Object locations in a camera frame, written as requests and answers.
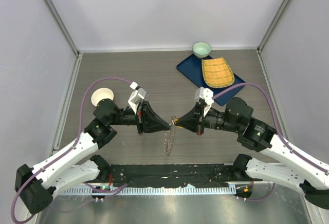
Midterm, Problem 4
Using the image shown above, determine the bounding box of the pale green bowl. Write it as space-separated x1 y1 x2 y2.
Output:
192 42 212 59

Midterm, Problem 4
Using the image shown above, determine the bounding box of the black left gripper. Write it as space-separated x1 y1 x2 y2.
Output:
108 99 170 136

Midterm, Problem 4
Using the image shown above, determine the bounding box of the silver keyring chain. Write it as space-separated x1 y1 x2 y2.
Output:
163 116 179 156

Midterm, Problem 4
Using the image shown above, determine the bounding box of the red white bowl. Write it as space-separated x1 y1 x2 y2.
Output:
91 88 114 107

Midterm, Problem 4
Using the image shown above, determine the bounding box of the slotted cable duct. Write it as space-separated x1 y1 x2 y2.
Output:
62 184 236 196

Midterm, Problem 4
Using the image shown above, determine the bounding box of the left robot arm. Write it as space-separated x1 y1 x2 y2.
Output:
14 99 170 215

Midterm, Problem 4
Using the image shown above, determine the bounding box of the purple cable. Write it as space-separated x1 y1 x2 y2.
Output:
212 82 329 175
11 77 134 222

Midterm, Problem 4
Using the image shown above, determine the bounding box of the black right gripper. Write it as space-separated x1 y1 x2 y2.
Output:
175 100 242 134

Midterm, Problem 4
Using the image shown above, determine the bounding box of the yellow woven bamboo tray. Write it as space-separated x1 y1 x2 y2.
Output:
202 57 235 88

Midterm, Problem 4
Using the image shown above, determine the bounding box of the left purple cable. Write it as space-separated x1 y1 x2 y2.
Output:
11 77 134 222

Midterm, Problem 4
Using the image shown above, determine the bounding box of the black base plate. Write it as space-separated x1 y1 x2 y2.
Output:
109 163 251 189

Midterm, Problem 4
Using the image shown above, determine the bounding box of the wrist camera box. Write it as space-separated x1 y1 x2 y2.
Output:
194 87 214 117
128 82 147 114

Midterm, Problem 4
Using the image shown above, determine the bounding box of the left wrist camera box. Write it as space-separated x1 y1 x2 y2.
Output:
128 82 147 114

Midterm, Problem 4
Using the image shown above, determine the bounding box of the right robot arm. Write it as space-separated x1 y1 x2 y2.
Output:
175 98 328 210

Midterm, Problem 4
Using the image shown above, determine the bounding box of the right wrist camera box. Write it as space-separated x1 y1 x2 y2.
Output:
194 87 214 117

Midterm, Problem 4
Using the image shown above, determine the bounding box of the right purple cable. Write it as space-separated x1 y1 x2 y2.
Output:
212 82 329 175

